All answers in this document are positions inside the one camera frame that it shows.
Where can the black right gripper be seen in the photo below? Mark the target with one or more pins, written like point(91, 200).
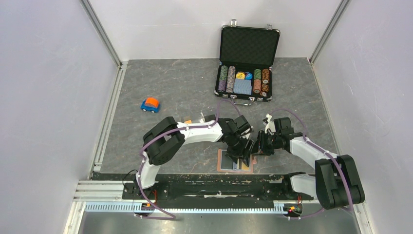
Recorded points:
point(267, 151)

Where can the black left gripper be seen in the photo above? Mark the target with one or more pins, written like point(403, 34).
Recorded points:
point(236, 154)

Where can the tan leather card holder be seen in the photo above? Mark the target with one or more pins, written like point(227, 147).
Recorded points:
point(235, 166)

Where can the clear acrylic card box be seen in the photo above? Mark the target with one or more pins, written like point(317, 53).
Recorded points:
point(198, 117)

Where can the orange credit card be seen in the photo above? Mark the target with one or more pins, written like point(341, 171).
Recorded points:
point(246, 168)

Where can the black credit card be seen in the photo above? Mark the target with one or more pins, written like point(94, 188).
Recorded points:
point(226, 162)

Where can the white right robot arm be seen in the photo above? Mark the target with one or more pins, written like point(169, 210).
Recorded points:
point(336, 181)

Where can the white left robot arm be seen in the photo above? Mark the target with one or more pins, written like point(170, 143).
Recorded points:
point(165, 139)

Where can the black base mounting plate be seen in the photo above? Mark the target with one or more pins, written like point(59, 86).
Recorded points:
point(172, 186)

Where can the black poker chip case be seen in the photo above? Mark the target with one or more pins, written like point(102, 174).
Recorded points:
point(251, 51)

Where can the blue orange toy car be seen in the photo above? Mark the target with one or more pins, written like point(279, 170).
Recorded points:
point(150, 105)

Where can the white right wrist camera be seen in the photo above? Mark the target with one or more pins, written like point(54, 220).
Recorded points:
point(269, 124)

